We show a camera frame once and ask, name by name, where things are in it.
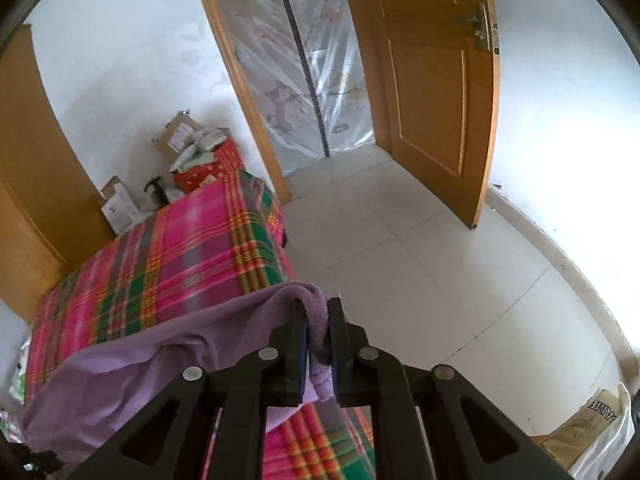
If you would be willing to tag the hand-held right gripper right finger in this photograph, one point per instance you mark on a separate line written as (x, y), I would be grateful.
(337, 360)

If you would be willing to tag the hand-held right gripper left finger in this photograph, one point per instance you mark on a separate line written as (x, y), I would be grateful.
(299, 360)

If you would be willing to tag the purple fleece garment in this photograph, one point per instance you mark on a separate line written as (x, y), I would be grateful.
(150, 360)

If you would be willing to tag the pink plaid bed sheet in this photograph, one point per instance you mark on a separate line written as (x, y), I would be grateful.
(175, 260)

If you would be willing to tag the red patterned box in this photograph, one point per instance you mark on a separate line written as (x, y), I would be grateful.
(210, 170)

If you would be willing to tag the small white box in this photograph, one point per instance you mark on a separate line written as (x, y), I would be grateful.
(120, 210)

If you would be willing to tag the pile of white packets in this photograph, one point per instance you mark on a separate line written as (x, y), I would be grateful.
(205, 142)

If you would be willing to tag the brown cardboard box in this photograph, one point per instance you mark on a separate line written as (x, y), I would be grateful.
(172, 137)

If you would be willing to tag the white printed bag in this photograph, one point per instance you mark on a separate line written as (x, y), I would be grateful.
(595, 425)

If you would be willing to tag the wooden door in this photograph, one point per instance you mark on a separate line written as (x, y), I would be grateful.
(430, 110)

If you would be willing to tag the clear plastic door curtain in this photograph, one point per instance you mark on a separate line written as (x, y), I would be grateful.
(320, 70)

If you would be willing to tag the wooden wardrobe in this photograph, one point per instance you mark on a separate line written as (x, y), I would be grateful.
(35, 185)

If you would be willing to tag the wooden door frame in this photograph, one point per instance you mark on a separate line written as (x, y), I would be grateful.
(240, 85)

